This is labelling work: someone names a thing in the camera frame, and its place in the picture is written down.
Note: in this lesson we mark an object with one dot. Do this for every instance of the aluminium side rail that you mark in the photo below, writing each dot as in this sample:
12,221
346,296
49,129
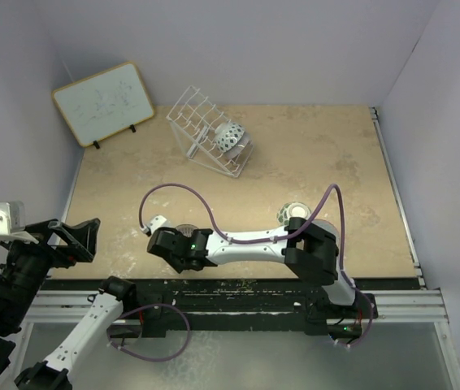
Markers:
375,117

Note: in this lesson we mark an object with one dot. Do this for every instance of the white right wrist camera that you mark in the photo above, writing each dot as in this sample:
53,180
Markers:
156,222

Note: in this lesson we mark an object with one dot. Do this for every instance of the yellow framed whiteboard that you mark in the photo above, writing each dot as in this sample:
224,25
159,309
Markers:
101,105

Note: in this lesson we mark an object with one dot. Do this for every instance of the black table front rail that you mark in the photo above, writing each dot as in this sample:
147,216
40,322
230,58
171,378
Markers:
237,305

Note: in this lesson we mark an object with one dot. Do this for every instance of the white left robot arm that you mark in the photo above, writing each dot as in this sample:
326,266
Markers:
19,292

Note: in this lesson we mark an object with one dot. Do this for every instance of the maroon lattice pattern bowl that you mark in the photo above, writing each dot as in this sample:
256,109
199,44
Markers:
186,229

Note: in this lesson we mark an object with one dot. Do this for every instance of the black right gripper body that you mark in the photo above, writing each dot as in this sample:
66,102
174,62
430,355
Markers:
178,263

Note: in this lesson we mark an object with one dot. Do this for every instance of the blue floral pattern bowl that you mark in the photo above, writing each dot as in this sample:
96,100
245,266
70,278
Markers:
227,135

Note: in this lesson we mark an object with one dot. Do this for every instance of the green leaf pattern bowl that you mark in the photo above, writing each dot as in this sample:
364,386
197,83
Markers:
291,210

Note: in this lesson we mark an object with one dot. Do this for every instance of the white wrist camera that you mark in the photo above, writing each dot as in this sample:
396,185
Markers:
156,222
12,223

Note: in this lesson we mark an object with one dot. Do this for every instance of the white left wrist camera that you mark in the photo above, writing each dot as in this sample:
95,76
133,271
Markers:
12,223

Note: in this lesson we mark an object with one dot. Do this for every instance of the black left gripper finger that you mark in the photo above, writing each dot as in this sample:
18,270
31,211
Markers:
83,241
52,238

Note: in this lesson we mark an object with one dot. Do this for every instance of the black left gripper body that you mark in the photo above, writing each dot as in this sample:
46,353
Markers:
28,262

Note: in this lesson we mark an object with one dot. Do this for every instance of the purple striped bowl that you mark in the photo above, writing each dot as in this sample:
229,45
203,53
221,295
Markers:
238,148

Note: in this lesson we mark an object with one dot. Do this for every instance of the white wire dish rack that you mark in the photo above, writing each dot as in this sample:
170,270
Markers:
193,120

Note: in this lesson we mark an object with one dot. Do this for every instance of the grey bowl red rim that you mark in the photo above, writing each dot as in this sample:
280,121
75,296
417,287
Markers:
329,227

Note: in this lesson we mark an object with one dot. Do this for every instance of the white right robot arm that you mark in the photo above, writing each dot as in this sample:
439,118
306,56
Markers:
310,252

